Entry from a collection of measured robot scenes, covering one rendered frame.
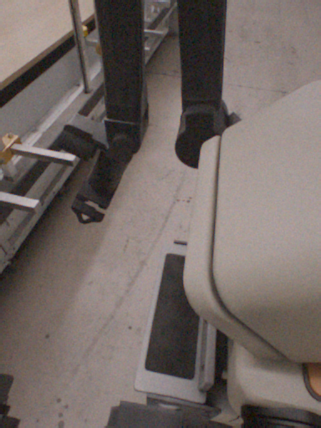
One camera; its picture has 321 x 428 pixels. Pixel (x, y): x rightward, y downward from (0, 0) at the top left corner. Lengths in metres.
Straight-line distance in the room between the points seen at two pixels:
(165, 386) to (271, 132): 0.35
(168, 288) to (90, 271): 1.26
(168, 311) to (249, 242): 0.31
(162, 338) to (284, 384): 0.22
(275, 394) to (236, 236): 0.15
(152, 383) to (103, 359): 1.10
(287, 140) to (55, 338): 1.50
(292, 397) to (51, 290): 1.53
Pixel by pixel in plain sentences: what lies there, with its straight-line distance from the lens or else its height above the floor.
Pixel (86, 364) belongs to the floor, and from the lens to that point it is 1.56.
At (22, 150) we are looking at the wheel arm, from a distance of 1.18.
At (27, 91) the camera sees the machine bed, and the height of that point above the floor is 0.78.
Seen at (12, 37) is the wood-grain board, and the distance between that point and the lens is 1.96.
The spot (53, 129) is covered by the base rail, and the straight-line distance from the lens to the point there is 1.50.
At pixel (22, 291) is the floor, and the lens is 1.78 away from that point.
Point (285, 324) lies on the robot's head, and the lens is 0.22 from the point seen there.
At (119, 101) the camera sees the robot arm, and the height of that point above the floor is 1.28.
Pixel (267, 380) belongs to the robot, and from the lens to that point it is 0.30.
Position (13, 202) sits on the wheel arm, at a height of 0.85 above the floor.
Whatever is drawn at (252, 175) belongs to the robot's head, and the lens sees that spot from 0.24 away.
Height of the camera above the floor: 1.49
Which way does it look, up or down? 50 degrees down
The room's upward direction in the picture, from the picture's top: 3 degrees clockwise
